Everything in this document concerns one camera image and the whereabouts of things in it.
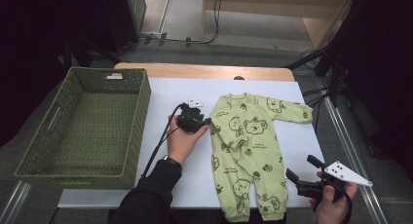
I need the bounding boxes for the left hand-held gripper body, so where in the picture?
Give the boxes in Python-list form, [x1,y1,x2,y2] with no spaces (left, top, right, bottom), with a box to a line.
[176,99,206,134]

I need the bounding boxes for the green woven basket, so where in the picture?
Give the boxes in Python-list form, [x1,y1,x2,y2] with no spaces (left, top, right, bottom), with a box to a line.
[13,66,152,191]

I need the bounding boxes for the left hand-held gripper black cable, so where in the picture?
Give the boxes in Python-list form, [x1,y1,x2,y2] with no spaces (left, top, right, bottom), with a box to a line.
[140,103,184,179]

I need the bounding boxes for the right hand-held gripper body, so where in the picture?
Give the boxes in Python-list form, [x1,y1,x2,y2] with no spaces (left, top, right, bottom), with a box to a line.
[296,160,374,199]

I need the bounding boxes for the black tripod legs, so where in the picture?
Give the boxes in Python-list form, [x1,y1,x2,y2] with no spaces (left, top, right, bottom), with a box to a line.
[62,33,121,69]

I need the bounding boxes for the person's left hand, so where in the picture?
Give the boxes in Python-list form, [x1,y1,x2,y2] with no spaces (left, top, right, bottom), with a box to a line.
[166,115,210,167]

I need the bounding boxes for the black curtain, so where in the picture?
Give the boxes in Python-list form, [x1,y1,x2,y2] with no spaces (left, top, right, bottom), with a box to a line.
[0,0,108,147]
[337,0,413,173]

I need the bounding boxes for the right hand-held gripper black cable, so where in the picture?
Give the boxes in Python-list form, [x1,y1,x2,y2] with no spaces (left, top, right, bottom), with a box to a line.
[340,190,355,224]

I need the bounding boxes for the person's right hand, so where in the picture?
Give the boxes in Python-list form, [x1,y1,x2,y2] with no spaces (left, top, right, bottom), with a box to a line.
[309,171,359,224]

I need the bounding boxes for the white table sheet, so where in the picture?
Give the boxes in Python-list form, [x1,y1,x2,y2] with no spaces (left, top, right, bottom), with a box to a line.
[57,77,341,209]

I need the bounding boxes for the light wooden cabinet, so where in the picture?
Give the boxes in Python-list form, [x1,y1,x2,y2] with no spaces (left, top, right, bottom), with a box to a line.
[202,0,358,52]

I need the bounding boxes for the aluminium rail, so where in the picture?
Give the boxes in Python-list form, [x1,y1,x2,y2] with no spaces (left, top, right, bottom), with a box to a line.
[324,96,391,224]
[0,180,32,224]

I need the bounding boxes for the black floor cables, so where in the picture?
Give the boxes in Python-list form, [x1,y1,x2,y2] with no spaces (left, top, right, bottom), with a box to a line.
[301,86,330,134]

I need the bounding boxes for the hand-held gripper black cable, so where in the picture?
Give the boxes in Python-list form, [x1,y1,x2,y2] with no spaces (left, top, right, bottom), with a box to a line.
[340,190,355,224]
[140,103,184,179]

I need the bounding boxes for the wooden table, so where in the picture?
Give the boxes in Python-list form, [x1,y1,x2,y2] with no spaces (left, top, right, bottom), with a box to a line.
[114,61,296,83]

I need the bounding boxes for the black hanging cable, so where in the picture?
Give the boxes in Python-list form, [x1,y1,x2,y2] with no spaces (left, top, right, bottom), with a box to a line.
[139,0,224,46]

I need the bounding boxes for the black cabinet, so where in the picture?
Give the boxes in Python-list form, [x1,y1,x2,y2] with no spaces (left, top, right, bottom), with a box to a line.
[100,0,147,53]

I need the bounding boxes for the black metal stand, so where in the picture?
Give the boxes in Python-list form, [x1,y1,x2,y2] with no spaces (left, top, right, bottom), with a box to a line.
[285,38,345,108]

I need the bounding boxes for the green printed baby onesie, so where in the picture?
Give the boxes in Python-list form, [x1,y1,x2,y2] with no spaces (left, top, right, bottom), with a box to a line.
[208,93,314,223]

